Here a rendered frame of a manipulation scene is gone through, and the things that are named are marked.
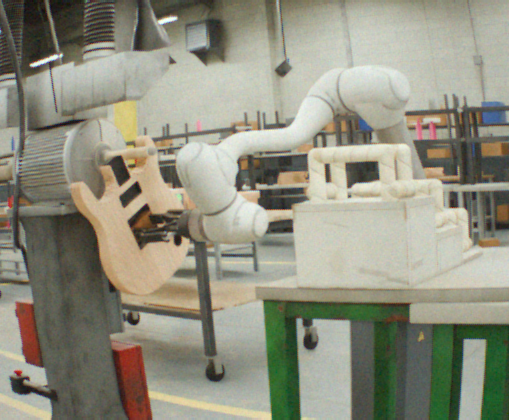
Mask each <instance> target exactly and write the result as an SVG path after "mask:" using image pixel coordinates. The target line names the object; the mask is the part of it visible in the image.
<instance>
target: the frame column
mask: <svg viewBox="0 0 509 420"><path fill-rule="evenodd" d="M18 218H19V220H20V223H21V225H22V226H23V228H24V230H25V239H26V247H27V257H28V267H29V279H30V285H31V289H32V300H33V307H34V310H35V320H36V326H37V330H38V339H39V341H40V350H41V354H42V359H43V365H44V369H45V376H46V379H47V386H48V388H50V389H54V390H56V395H57V397H58V401H53V400H51V406H52V409H51V412H52V415H51V419H50V420H129V419H128V417H127V415H126V413H125V411H124V409H123V406H122V402H121V397H120V391H119V385H118V382H117V373H116V371H115V360H114V358H113V349H112V344H111V338H110V328H109V327H108V316H107V310H106V304H105V293H104V287H103V281H102V269H101V257H100V252H99V246H98V238H97V235H96V232H95V230H94V226H93V224H92V223H91V222H90V220H89V219H88V218H87V217H85V216H84V215H83V213H77V214H69V215H57V216H34V217H18Z"/></svg>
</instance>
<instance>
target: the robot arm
mask: <svg viewBox="0 0 509 420"><path fill-rule="evenodd" d="M410 96H411V95H410V85H409V82H408V79H407V78H406V76H405V75H404V74H403V73H402V72H401V71H399V70H396V69H393V68H389V67H387V66H384V65H377V66H372V65H368V66H362V67H359V66H357V67H354V68H352V69H348V70H347V69H345V68H343V67H339V68H335V69H332V70H330V71H327V72H326V73H324V74H323V76H322V77H321V78H320V79H319V80H318V82H316V83H315V84H314V85H313V87H312V88H311V89H310V91H309V93H308V95H307V96H306V98H305V100H304V101H303V103H302V106H301V108H300V110H299V113H298V115H297V117H296V119H295V121H294V122H293V124H292V125H291V126H290V127H288V128H286V129H280V130H269V129H268V131H260V130H254V132H243V133H239V134H235V135H233V136H231V137H229V138H227V139H225V140H224V141H222V142H221V143H220V144H219V145H217V146H215V145H207V144H205V143H203V142H199V141H195V142H190V144H188V145H185V146H184V147H183V148H182V149H181V150H180V151H179V153H178V155H177V158H176V168H177V172H178V175H179V178H180V180H181V182H182V185H183V187H184V189H185V191H186V192H187V194H188V196H189V197H190V199H191V200H192V201H193V204H194V205H195V206H196V207H197V208H195V209H194V210H193V209H192V208H190V209H167V210H166V211H167V212H166V213H165V212H163V213H161V214H148V216H149V218H150V220H151V223H152V225H158V224H164V222H165V224H164V225H163V226H161V227H157V228H153V229H148V230H146V229H145V228H138V229H133V233H134V235H135V237H136V239H138V238H141V239H142V241H143V243H148V242H152V243H160V242H164V243H170V242H171V240H170V239H169V237H172V236H177V235H182V237H183V238H185V239H194V240H195V241H199V242H219V243H223V244H242V243H249V242H253V241H256V240H258V239H260V238H261V237H263V236H264V234H265V233H266V230H267V228H268V214H267V212H266V210H265V209H264V208H262V207H259V206H258V205H256V204H253V202H248V200H246V199H244V198H243V197H242V196H241V195H240V194H239V193H238V192H237V191H236V189H235V186H234V184H235V180H236V175H237V173H238V165H237V163H236V162H237V160H238V158H239V157H240V156H241V155H243V153H245V152H258V151H282V150H290V149H294V148H296V147H300V146H302V145H303V144H305V143H306V142H307V141H309V140H310V139H311V138H312V137H313V136H314V135H315V134H316V133H317V132H319V131H320V130H321V129H322V128H323V127H324V126H325V125H327V124H328V123H329V122H330V121H331V120H332V119H333V118H334V117H335V116H336V115H342V114H346V113H350V112H355V111H356V112H357V113H358V114H359V115H360V116H361V117H362V118H363V119H364V121H365V122H366V124H367V125H368V126H369V127H371V128H372V129H374V131H375V133H376V136H377V138H378V141H379V143H380V144H389V145H398V144H406V145H407V146H409V148H410V150H411V164H412V180H427V179H426V176H425V173H424V171H423V168H422V165H421V163H420V160H419V158H418V155H417V152H416V150H415V147H414V144H413V141H412V138H411V136H410V133H409V130H408V128H407V125H406V123H405V121H404V117H405V115H404V113H405V105H406V104H407V102H408V101H409V99H410ZM172 214H173V215H172Z"/></svg>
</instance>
